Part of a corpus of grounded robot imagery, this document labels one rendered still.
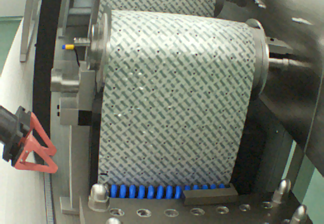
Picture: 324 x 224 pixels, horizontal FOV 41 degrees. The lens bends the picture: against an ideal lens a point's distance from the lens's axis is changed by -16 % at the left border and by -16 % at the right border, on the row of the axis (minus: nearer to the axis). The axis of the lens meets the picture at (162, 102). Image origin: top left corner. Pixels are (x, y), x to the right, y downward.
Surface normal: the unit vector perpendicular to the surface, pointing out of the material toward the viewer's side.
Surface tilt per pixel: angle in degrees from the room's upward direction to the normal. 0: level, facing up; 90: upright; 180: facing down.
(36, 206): 0
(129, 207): 0
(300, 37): 90
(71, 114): 90
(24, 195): 0
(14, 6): 90
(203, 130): 90
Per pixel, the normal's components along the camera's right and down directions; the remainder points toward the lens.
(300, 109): -0.97, -0.04
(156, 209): 0.13, -0.92
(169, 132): 0.20, 0.40
